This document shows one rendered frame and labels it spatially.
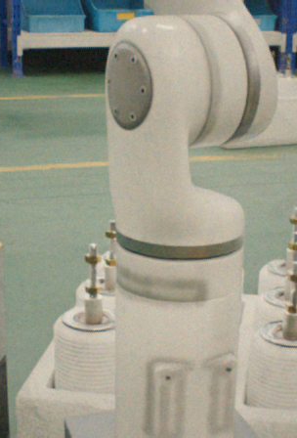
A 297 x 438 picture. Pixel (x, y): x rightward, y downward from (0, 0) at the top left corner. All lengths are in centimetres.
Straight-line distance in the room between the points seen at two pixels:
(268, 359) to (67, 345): 23
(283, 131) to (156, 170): 288
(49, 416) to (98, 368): 8
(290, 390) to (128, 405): 40
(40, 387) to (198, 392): 45
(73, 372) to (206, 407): 43
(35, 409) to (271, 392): 27
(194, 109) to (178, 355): 17
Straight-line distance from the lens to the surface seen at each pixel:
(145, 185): 59
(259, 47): 61
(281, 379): 102
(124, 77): 59
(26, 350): 160
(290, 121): 346
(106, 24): 554
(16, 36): 542
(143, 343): 63
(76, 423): 74
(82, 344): 104
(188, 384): 63
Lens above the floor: 66
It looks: 16 degrees down
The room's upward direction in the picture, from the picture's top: 1 degrees clockwise
